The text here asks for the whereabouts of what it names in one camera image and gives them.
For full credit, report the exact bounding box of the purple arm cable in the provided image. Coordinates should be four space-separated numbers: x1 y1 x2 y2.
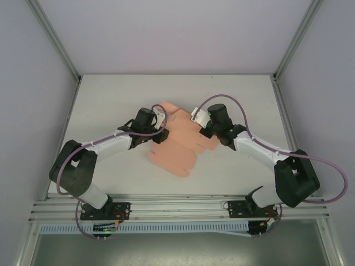
56 104 169 239
191 94 349 239

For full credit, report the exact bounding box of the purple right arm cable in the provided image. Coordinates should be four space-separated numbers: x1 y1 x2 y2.
191 94 349 239

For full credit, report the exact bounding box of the aluminium table side rail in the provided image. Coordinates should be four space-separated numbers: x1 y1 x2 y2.
44 79 83 202
271 80 316 198

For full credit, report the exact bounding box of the aluminium frame leg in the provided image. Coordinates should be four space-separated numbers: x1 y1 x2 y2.
316 218 343 266
16 221 42 266

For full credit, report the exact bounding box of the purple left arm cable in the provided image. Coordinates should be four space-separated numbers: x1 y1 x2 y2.
56 104 169 239

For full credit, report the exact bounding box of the aluminium rail beam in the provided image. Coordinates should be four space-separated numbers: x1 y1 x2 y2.
29 193 331 222

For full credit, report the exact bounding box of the pale slotted cable duct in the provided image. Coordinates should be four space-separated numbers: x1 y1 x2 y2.
40 221 268 237

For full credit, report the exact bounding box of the pink corrugated cardboard box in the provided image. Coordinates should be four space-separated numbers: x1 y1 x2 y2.
146 99 220 181

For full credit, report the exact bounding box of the black electronics board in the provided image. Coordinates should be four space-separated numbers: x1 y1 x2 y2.
248 221 271 239
93 223 116 241

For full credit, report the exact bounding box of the red base power wire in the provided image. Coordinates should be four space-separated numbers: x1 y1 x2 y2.
112 210 125 225
262 207 280 227

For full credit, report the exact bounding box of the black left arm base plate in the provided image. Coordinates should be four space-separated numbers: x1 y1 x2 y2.
79 201 131 222

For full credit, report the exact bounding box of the aluminium frame post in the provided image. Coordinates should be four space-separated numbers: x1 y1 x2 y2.
26 0 83 84
273 0 325 83

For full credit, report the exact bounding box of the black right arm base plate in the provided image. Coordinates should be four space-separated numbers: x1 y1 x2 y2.
226 199 278 220

